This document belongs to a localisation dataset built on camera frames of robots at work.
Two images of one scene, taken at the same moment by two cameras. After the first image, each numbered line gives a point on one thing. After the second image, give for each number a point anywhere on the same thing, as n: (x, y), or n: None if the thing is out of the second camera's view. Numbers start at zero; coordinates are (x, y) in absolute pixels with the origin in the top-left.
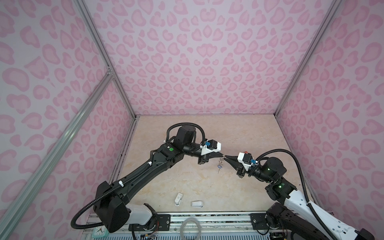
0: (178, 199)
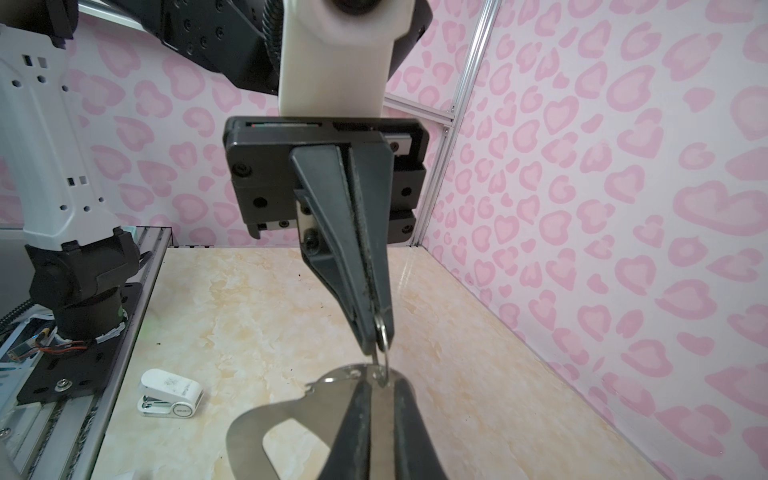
0: (167, 395)
